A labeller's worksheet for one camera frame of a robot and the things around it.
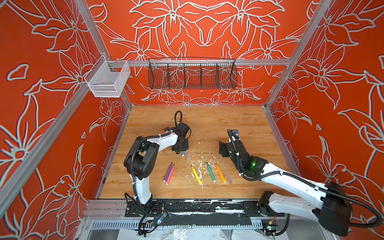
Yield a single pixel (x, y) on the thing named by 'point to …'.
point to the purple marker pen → (168, 172)
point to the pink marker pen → (170, 175)
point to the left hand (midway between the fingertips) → (184, 147)
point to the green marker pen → (211, 172)
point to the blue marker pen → (183, 153)
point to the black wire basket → (188, 73)
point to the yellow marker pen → (196, 175)
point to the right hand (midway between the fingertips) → (223, 141)
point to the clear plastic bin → (107, 78)
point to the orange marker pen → (221, 174)
